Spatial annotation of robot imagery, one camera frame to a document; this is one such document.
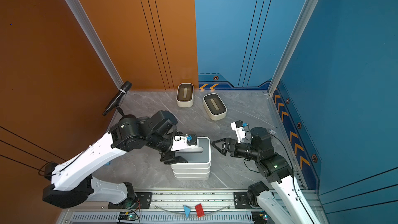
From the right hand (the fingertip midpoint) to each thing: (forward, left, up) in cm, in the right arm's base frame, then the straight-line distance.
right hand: (218, 146), depth 65 cm
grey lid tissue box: (-5, +9, -2) cm, 11 cm away
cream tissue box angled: (+36, -1, -18) cm, 40 cm away
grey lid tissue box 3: (-7, +12, -14) cm, 20 cm away
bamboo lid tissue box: (-7, +13, -22) cm, 26 cm away
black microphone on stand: (+28, +56, -3) cm, 63 cm away
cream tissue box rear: (+47, +20, -17) cm, 54 cm away
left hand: (-3, +13, +3) cm, 13 cm away
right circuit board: (-22, -19, -26) cm, 39 cm away
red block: (-20, +8, -23) cm, 32 cm away
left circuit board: (-22, +43, -28) cm, 56 cm away
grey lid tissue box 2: (-6, +12, -13) cm, 19 cm away
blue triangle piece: (-20, +14, -25) cm, 35 cm away
